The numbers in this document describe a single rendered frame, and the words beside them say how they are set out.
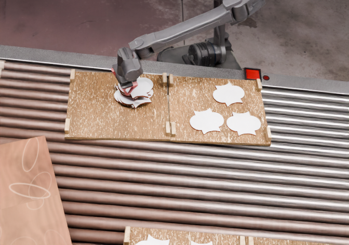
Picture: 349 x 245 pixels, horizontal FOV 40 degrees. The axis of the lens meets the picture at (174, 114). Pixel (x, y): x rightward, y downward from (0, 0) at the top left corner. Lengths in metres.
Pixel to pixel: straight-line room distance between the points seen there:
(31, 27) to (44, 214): 2.34
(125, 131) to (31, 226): 0.55
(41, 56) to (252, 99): 0.95
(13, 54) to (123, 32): 1.60
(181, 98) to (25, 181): 0.75
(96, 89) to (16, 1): 2.08
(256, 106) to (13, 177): 1.03
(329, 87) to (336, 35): 1.88
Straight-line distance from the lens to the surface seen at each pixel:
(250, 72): 2.22
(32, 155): 1.72
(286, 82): 2.26
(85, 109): 1.96
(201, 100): 2.04
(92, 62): 2.17
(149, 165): 1.83
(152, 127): 1.92
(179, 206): 1.76
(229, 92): 2.09
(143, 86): 1.97
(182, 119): 1.96
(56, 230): 1.57
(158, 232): 1.68
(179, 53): 3.23
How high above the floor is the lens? 2.45
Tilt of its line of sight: 50 degrees down
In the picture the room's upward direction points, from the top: 11 degrees clockwise
